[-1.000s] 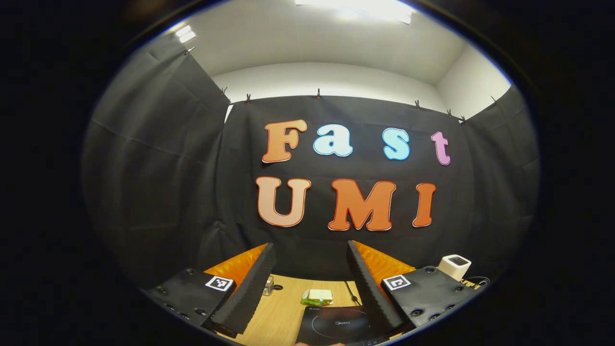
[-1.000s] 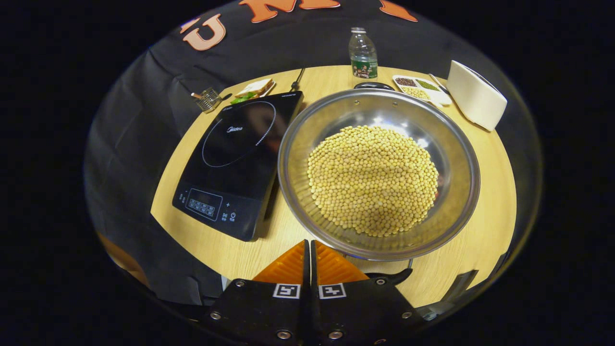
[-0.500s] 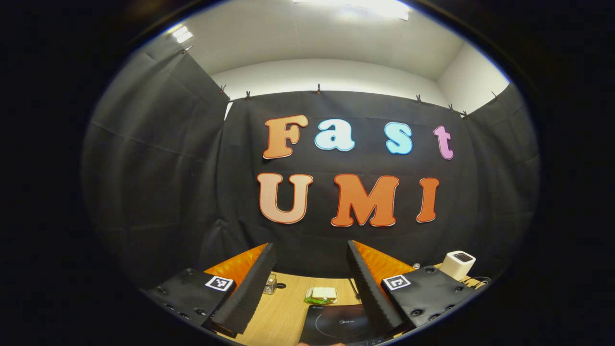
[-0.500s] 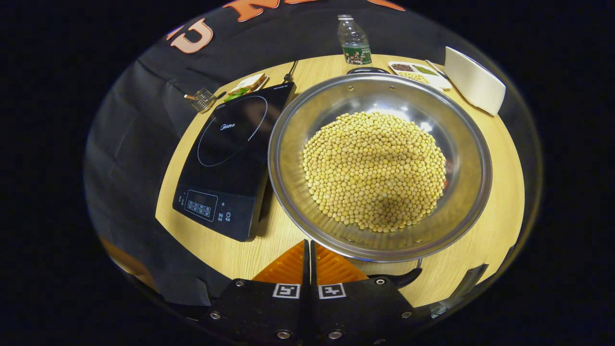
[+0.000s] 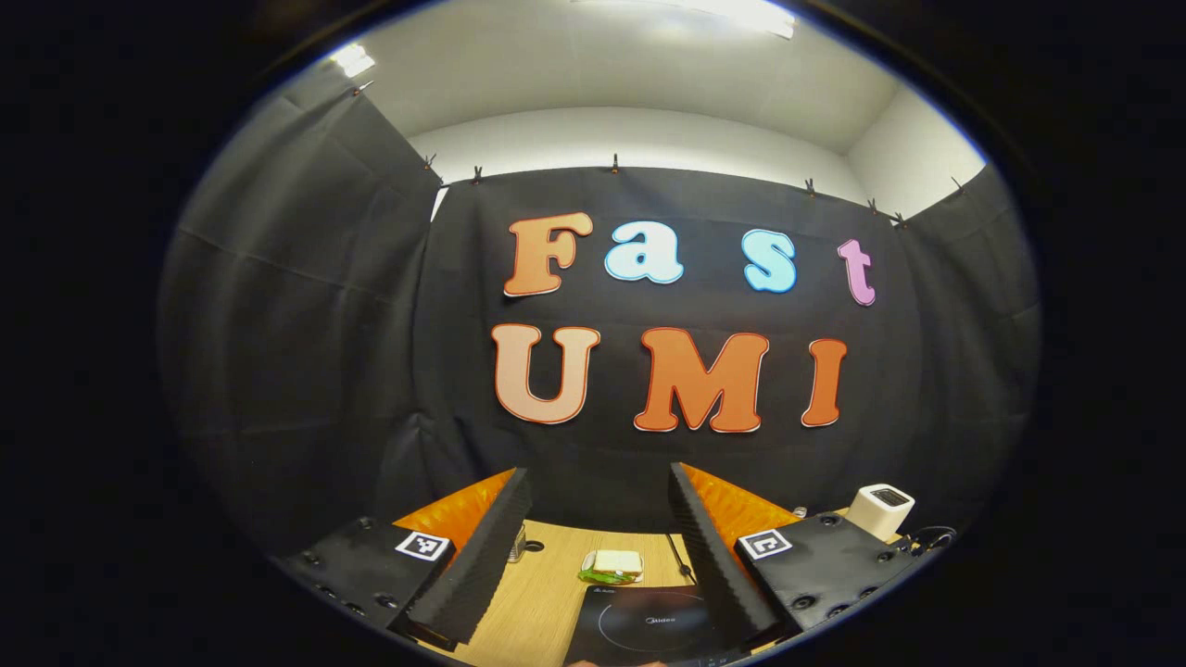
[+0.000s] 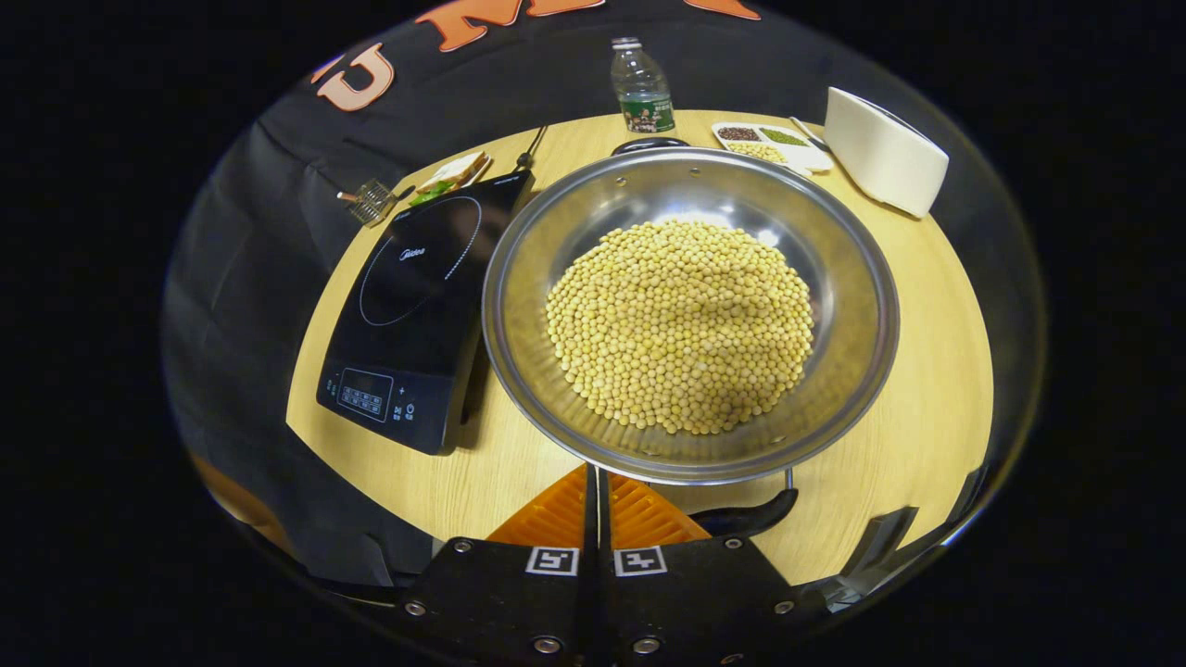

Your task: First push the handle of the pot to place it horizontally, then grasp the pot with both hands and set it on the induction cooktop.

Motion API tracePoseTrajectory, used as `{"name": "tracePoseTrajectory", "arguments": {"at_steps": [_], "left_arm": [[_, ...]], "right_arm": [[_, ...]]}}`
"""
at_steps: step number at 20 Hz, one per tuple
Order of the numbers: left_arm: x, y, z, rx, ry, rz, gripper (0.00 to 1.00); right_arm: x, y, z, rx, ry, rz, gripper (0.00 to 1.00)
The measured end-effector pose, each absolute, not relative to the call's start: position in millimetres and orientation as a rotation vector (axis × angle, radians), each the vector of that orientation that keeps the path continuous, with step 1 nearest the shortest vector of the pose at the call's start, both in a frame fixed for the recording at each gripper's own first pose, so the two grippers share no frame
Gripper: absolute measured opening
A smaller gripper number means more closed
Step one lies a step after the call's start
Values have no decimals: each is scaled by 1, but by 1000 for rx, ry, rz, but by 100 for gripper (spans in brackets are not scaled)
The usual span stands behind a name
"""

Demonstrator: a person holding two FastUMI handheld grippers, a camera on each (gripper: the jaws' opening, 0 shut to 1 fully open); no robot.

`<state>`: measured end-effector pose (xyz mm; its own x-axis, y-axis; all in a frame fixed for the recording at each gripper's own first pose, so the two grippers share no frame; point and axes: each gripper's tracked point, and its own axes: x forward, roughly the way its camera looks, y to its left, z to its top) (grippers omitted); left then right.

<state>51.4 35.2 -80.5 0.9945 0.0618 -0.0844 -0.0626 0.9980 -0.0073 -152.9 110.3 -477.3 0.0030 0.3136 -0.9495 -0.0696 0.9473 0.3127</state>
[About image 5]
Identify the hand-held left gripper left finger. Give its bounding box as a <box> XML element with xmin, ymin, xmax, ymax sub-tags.
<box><xmin>276</xmin><ymin>467</ymin><xmax>536</xmax><ymax>654</ymax></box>

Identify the white toaster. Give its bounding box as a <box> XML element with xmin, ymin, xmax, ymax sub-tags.
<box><xmin>846</xmin><ymin>484</ymin><xmax>916</xmax><ymax>543</ymax></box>

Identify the black backdrop cloth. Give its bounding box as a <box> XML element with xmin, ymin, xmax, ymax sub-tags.
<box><xmin>158</xmin><ymin>69</ymin><xmax>1043</xmax><ymax>566</ymax></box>

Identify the black cooktop cable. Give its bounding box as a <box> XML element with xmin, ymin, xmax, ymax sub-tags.
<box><xmin>663</xmin><ymin>533</ymin><xmax>696</xmax><ymax>585</ymax></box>

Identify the black induction cooktop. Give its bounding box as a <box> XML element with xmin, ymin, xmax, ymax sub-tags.
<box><xmin>563</xmin><ymin>584</ymin><xmax>751</xmax><ymax>667</ymax></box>

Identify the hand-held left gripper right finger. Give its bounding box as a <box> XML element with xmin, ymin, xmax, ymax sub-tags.
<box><xmin>667</xmin><ymin>461</ymin><xmax>920</xmax><ymax>654</ymax></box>

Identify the sandwich with lettuce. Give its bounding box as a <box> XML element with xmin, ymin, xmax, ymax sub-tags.
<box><xmin>578</xmin><ymin>548</ymin><xmax>645</xmax><ymax>586</ymax></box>

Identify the black toaster cable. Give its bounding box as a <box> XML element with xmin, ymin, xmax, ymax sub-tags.
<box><xmin>903</xmin><ymin>526</ymin><xmax>958</xmax><ymax>557</ymax></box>

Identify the large ceiling light panel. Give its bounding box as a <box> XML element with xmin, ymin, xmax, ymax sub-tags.
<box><xmin>574</xmin><ymin>0</ymin><xmax>798</xmax><ymax>40</ymax></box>

